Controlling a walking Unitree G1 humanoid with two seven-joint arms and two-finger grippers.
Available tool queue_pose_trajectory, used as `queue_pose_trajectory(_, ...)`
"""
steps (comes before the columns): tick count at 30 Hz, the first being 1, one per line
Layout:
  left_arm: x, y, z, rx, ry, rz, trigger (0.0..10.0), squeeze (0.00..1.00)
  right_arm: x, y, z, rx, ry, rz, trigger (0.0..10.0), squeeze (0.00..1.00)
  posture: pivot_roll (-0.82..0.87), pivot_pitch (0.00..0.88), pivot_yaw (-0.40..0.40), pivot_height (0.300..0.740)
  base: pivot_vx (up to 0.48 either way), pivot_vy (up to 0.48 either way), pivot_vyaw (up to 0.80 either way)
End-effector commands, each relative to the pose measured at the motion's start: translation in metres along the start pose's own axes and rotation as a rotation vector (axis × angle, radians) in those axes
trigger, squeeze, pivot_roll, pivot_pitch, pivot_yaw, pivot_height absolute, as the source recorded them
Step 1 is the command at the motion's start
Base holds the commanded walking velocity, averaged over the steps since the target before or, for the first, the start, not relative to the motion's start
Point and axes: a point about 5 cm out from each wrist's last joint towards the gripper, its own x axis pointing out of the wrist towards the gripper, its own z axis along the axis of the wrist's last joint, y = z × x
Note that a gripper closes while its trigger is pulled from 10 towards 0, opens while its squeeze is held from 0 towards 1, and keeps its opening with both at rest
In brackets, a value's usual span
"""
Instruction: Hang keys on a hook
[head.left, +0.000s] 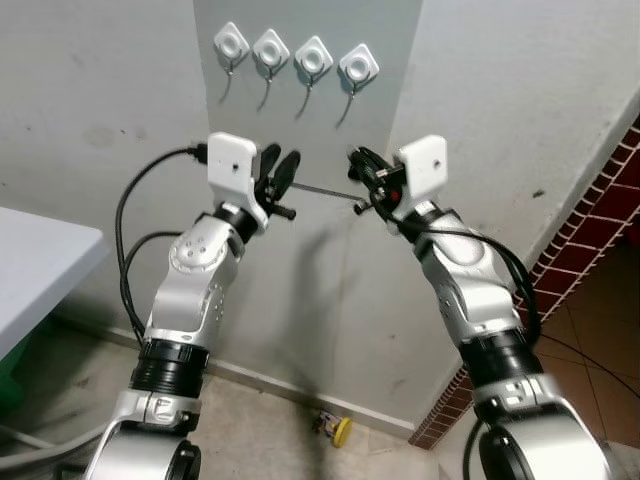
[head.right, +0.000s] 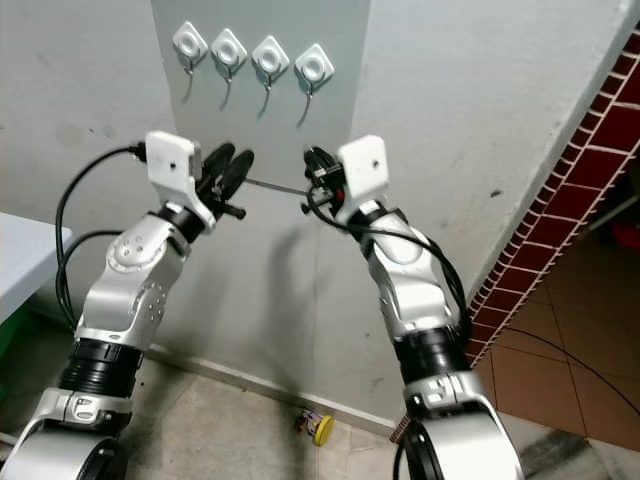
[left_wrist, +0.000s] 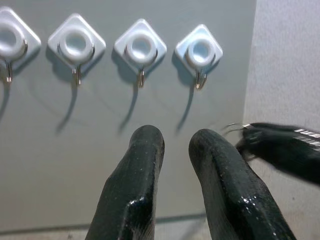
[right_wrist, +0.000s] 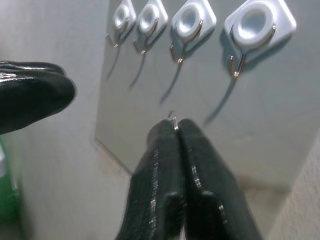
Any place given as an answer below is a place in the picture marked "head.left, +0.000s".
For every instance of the thin silver metal rod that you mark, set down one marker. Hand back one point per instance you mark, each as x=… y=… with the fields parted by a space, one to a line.
x=330 y=190

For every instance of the white table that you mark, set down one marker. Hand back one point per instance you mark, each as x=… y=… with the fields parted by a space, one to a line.
x=40 y=270

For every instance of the white adhesive wall hook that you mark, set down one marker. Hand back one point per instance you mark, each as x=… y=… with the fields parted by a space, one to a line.
x=358 y=66
x=270 y=48
x=313 y=56
x=231 y=43

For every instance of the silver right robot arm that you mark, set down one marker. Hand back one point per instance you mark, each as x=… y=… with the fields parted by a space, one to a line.
x=470 y=290

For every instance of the grey wall panel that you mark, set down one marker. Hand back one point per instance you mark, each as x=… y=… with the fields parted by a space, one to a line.
x=310 y=120

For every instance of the red tiled wall edge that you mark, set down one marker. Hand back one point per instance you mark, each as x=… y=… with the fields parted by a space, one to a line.
x=575 y=240

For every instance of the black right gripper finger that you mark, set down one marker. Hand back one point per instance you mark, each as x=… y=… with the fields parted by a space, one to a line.
x=378 y=166
x=360 y=162

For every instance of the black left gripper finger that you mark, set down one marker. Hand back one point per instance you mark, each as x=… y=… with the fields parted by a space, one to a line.
x=287 y=173
x=269 y=163

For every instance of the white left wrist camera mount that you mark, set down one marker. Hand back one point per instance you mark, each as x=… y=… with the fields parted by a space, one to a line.
x=232 y=165

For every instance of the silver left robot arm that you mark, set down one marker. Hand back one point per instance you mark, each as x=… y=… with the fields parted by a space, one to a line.
x=195 y=280

